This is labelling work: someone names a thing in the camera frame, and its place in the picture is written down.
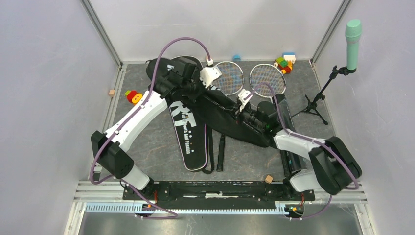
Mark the black sport racket bag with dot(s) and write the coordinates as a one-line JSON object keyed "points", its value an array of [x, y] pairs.
{"points": [[194, 138]]}

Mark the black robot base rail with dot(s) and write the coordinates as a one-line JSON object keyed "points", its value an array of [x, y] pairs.
{"points": [[222, 195]]}

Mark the red yellow toy blocks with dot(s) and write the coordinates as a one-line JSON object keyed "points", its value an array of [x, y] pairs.
{"points": [[133, 96]]}

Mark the green microphone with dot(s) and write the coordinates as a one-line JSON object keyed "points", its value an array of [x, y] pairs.
{"points": [[353, 34]]}

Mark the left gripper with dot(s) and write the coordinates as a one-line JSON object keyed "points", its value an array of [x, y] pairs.
{"points": [[202, 88]]}

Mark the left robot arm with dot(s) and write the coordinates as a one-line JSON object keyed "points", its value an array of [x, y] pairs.
{"points": [[110, 148]]}

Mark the black crossway racket bag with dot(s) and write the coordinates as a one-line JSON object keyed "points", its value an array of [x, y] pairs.
{"points": [[212, 107]]}

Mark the green blue blocks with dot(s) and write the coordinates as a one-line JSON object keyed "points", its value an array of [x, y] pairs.
{"points": [[285, 62]]}

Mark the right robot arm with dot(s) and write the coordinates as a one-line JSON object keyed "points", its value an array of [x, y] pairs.
{"points": [[333, 166]]}

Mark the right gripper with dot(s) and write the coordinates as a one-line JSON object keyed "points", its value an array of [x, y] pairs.
{"points": [[239, 114]]}

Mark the black microphone tripod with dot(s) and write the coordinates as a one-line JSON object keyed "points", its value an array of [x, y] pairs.
{"points": [[311, 107]]}

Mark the small wooden cube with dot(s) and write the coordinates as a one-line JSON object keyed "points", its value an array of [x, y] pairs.
{"points": [[269, 179]]}

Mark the black white shaft racket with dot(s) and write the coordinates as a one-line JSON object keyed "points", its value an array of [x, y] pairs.
{"points": [[270, 74]]}

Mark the white frame racket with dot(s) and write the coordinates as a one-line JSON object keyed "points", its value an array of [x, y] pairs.
{"points": [[230, 82]]}

